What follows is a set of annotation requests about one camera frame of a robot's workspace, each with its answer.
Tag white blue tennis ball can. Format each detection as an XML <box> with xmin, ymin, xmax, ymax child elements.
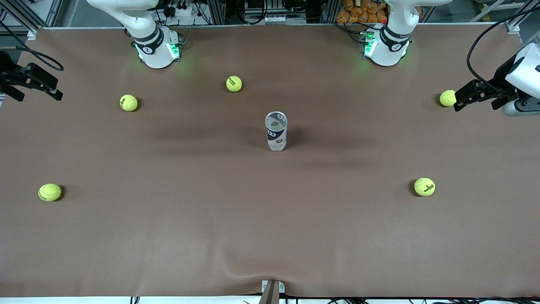
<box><xmin>265</xmin><ymin>111</ymin><xmax>289</xmax><ymax>152</ymax></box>

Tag white stand bars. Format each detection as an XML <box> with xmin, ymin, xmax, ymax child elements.
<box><xmin>470</xmin><ymin>0</ymin><xmax>528</xmax><ymax>22</ymax></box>

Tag orange packets pile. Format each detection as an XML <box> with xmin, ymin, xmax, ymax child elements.
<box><xmin>336</xmin><ymin>0</ymin><xmax>389</xmax><ymax>24</ymax></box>

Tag white power strip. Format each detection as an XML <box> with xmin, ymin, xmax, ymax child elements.
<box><xmin>167</xmin><ymin>4</ymin><xmax>194</xmax><ymax>17</ymax></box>

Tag white terminal strip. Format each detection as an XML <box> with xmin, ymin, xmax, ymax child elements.
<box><xmin>245</xmin><ymin>15</ymin><xmax>306</xmax><ymax>25</ymax></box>

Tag black electronics box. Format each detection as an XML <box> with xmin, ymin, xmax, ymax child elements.
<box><xmin>245</xmin><ymin>0</ymin><xmax>287</xmax><ymax>13</ymax></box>

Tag brown table mat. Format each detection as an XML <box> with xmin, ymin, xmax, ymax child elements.
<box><xmin>0</xmin><ymin>23</ymin><xmax>540</xmax><ymax>298</ymax></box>

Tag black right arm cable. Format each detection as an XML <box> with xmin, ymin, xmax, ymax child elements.
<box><xmin>0</xmin><ymin>20</ymin><xmax>65</xmax><ymax>71</ymax></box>

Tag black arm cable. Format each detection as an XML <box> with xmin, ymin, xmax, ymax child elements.
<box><xmin>0</xmin><ymin>20</ymin><xmax>65</xmax><ymax>71</ymax></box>
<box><xmin>466</xmin><ymin>6</ymin><xmax>540</xmax><ymax>91</ymax></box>

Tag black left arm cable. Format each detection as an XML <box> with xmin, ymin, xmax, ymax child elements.
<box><xmin>466</xmin><ymin>6</ymin><xmax>540</xmax><ymax>91</ymax></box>

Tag aluminium frame strut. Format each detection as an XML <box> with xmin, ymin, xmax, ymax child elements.
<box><xmin>0</xmin><ymin>0</ymin><xmax>64</xmax><ymax>39</ymax></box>
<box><xmin>504</xmin><ymin>0</ymin><xmax>540</xmax><ymax>32</ymax></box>

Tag aluminium frame post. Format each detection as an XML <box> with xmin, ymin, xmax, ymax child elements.
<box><xmin>323</xmin><ymin>0</ymin><xmax>340</xmax><ymax>24</ymax></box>
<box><xmin>209</xmin><ymin>0</ymin><xmax>226</xmax><ymax>25</ymax></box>

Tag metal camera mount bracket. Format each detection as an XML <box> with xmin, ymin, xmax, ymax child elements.
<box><xmin>258</xmin><ymin>280</ymin><xmax>286</xmax><ymax>304</ymax></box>

